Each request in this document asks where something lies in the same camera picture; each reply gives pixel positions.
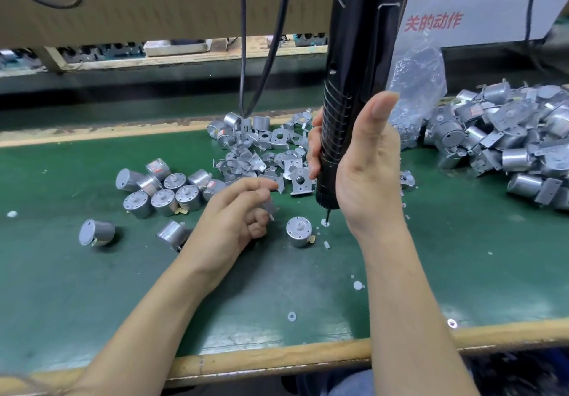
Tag person's left hand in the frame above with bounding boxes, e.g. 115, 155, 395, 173
178, 176, 280, 293

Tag green bench mat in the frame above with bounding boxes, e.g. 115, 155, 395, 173
0, 120, 569, 375

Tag scatter of small silver screws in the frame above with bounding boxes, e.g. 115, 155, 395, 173
286, 218, 459, 330

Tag brown back panel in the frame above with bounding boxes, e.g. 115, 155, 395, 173
0, 0, 343, 50

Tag person's left forearm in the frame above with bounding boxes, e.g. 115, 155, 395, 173
66, 262, 223, 396

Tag black hanging cable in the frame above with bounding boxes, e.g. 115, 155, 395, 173
236, 0, 248, 117
244, 0, 295, 117

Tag pile of silver motors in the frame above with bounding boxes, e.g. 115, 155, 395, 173
78, 157, 229, 252

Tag grey blue trousers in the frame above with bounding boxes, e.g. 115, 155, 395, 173
327, 369, 376, 396

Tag pile of assembled motors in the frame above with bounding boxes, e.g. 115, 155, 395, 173
425, 80, 569, 211

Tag person's right hand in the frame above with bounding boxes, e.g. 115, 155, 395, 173
306, 91, 408, 241

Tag black electric screwdriver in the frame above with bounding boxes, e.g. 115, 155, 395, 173
315, 0, 419, 225

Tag white paper sign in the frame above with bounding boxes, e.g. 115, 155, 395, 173
395, 0, 569, 51

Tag silver round motor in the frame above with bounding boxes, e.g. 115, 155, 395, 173
285, 215, 318, 249

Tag small clear plastic bag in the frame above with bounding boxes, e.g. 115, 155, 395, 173
386, 36, 448, 151

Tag pile of metal brackets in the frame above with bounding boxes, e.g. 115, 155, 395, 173
207, 109, 417, 199

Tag person's right forearm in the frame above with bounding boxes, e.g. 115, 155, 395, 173
360, 222, 481, 396

